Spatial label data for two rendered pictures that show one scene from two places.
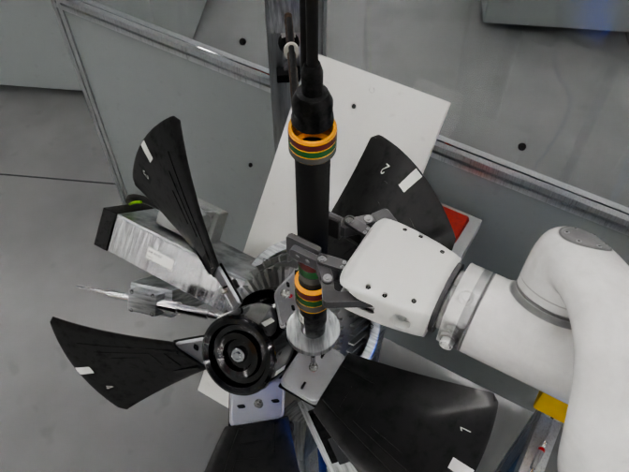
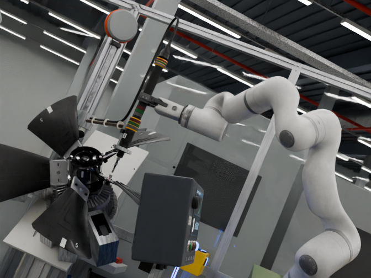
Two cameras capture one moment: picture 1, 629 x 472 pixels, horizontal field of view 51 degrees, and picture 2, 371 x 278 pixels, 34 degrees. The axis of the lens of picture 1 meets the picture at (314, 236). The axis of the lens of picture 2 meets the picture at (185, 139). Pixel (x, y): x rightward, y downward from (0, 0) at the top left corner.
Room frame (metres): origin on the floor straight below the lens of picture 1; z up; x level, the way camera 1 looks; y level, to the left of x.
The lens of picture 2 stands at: (-1.68, 0.58, 1.18)
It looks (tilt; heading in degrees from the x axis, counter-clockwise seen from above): 7 degrees up; 339
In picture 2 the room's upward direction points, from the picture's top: 23 degrees clockwise
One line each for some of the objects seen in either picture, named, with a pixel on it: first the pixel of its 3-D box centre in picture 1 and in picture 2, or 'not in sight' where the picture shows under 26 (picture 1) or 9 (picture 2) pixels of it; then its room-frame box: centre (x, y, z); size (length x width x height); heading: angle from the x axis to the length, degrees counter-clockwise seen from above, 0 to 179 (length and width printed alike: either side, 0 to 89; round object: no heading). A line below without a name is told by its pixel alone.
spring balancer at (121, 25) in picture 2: not in sight; (121, 26); (1.14, 0.06, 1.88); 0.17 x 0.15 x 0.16; 59
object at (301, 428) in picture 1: (299, 429); (69, 247); (0.44, 0.03, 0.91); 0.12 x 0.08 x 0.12; 149
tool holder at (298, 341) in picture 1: (312, 306); (126, 138); (0.44, 0.00, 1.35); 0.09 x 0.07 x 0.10; 4
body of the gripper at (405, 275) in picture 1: (405, 278); (171, 110); (0.37, -0.09, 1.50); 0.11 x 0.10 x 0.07; 60
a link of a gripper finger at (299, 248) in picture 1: (309, 263); (147, 98); (0.39, 0.01, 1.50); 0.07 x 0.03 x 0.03; 60
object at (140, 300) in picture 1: (146, 301); not in sight; (0.61, 0.30, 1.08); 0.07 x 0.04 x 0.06; 70
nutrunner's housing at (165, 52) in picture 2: (313, 238); (144, 99); (0.43, 0.00, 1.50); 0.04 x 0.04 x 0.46
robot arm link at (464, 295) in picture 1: (460, 306); (187, 116); (0.34, -0.15, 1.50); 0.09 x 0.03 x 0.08; 150
